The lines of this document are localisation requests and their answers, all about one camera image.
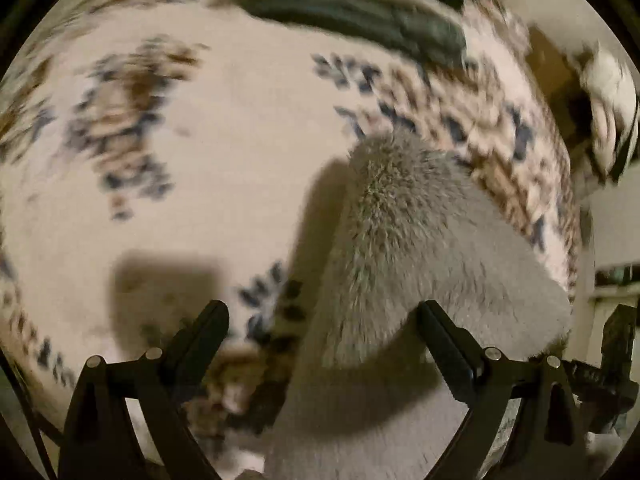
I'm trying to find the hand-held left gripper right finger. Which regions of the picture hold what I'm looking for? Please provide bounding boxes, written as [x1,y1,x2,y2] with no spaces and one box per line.
[416,300,588,480]

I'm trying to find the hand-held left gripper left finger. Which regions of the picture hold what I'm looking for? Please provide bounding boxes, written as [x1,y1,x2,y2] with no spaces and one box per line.
[57,299,231,480]

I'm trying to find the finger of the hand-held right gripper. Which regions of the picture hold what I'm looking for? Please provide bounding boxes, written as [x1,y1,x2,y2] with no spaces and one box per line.
[601,304,639,381]

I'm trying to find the grey fluffy pants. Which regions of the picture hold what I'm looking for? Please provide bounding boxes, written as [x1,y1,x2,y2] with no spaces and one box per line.
[262,127,573,480]

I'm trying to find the floral bed blanket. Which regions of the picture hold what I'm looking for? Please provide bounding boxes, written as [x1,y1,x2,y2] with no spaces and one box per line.
[0,0,583,471]

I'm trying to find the white puffy jacket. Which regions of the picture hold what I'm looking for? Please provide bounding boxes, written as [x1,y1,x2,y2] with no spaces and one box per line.
[575,42,638,161]

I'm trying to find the brown cardboard box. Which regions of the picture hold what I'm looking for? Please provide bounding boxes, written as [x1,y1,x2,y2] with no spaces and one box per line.
[525,25,581,126]

